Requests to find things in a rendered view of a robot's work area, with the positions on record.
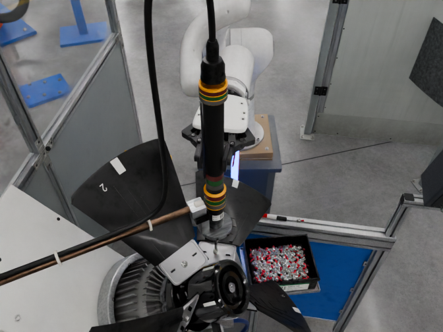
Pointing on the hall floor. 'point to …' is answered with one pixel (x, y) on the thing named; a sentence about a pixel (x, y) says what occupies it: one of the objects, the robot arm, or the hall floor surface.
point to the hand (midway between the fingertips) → (213, 157)
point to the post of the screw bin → (252, 321)
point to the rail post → (360, 290)
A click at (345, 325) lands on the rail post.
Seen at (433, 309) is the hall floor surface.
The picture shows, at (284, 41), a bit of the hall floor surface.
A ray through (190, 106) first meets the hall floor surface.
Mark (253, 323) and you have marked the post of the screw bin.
